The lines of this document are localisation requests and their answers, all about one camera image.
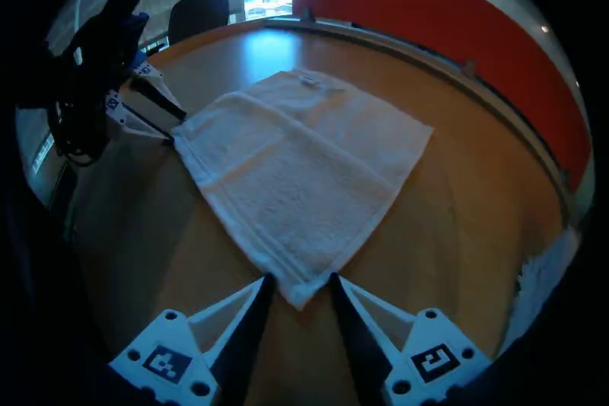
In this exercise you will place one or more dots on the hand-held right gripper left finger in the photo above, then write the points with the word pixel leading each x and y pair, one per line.
pixel 190 344

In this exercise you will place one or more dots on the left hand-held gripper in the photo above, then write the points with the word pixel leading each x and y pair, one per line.
pixel 102 44

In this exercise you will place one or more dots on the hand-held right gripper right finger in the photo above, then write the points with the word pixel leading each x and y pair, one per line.
pixel 418 344

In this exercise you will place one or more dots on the white towel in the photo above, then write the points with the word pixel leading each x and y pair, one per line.
pixel 304 172

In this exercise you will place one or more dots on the black office chair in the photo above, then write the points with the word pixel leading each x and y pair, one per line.
pixel 200 13

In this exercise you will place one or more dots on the red desk screen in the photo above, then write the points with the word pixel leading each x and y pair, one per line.
pixel 456 39

